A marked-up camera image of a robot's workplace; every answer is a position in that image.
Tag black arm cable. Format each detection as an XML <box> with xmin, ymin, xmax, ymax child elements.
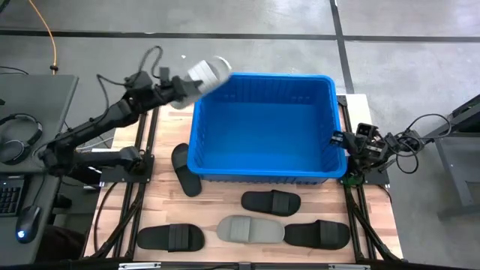
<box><xmin>139</xmin><ymin>45</ymin><xmax>164</xmax><ymax>80</ymax></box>
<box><xmin>393</xmin><ymin>113</ymin><xmax>453</xmax><ymax>176</ymax></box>
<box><xmin>96</xmin><ymin>73</ymin><xmax>131</xmax><ymax>116</ymax></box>

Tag blue plastic bin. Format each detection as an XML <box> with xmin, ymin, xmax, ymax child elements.
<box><xmin>186</xmin><ymin>72</ymin><xmax>348</xmax><ymax>185</ymax></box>

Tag yellow cable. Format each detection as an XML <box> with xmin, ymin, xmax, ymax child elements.
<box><xmin>28</xmin><ymin>0</ymin><xmax>60</xmax><ymax>74</ymax></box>

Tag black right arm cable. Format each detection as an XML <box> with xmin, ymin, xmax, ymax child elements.
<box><xmin>393</xmin><ymin>113</ymin><xmax>453</xmax><ymax>176</ymax></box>

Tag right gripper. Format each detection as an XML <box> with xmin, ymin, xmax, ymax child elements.
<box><xmin>329</xmin><ymin>129</ymin><xmax>380</xmax><ymax>159</ymax></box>

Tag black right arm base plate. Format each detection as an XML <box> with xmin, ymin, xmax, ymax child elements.
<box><xmin>339</xmin><ymin>157</ymin><xmax>391</xmax><ymax>188</ymax></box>

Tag white slide sandal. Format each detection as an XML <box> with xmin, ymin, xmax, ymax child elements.
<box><xmin>169</xmin><ymin>55</ymin><xmax>233</xmax><ymax>110</ymax></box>

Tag black keyboard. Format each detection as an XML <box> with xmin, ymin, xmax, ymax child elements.
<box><xmin>0</xmin><ymin>175</ymin><xmax>26</xmax><ymax>218</ymax></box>

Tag black aluminium frame rails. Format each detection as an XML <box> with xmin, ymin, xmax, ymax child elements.
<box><xmin>335</xmin><ymin>94</ymin><xmax>403</xmax><ymax>263</ymax></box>
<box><xmin>89</xmin><ymin>106</ymin><xmax>161</xmax><ymax>260</ymax></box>

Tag dark office chair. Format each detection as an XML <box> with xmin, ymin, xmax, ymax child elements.
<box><xmin>35</xmin><ymin>224</ymin><xmax>88</xmax><ymax>264</ymax></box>

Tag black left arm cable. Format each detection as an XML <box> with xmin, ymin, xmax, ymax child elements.
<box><xmin>139</xmin><ymin>45</ymin><xmax>164</xmax><ymax>80</ymax></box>
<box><xmin>96</xmin><ymin>73</ymin><xmax>131</xmax><ymax>116</ymax></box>

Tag grey slide sandal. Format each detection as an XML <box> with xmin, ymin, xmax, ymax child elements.
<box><xmin>216</xmin><ymin>214</ymin><xmax>286</xmax><ymax>244</ymax></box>

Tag black headphones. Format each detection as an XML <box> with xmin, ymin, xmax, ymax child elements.
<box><xmin>0</xmin><ymin>113</ymin><xmax>44</xmax><ymax>166</ymax></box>

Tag black curved cable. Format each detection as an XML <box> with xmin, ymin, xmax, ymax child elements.
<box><xmin>93</xmin><ymin>181</ymin><xmax>118</xmax><ymax>253</ymax></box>

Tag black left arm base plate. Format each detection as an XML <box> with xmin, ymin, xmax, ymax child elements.
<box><xmin>99</xmin><ymin>153</ymin><xmax>155</xmax><ymax>185</ymax></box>

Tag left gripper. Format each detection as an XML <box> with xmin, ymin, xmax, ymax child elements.
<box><xmin>151</xmin><ymin>74</ymin><xmax>206</xmax><ymax>105</ymax></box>

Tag grey desk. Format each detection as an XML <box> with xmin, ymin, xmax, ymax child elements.
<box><xmin>0</xmin><ymin>73</ymin><xmax>80</xmax><ymax>267</ymax></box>

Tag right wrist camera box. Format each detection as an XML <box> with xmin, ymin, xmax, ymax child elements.
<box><xmin>355</xmin><ymin>122</ymin><xmax>379</xmax><ymax>139</ymax></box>

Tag grey metal cart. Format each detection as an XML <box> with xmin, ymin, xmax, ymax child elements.
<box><xmin>412</xmin><ymin>93</ymin><xmax>480</xmax><ymax>221</ymax></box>

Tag white cables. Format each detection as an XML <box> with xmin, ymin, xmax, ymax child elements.
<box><xmin>79</xmin><ymin>136</ymin><xmax>114</xmax><ymax>152</ymax></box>

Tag black slide sandal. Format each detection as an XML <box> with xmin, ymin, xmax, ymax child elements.
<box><xmin>171</xmin><ymin>142</ymin><xmax>203</xmax><ymax>198</ymax></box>
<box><xmin>136</xmin><ymin>223</ymin><xmax>206</xmax><ymax>253</ymax></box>
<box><xmin>241</xmin><ymin>189</ymin><xmax>302</xmax><ymax>218</ymax></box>
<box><xmin>283</xmin><ymin>219</ymin><xmax>351</xmax><ymax>251</ymax></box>

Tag thin black cable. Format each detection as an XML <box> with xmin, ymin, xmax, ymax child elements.
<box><xmin>0</xmin><ymin>66</ymin><xmax>29</xmax><ymax>76</ymax></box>

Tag black computer mouse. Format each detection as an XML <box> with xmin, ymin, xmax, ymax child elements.
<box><xmin>14</xmin><ymin>205</ymin><xmax>43</xmax><ymax>245</ymax></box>

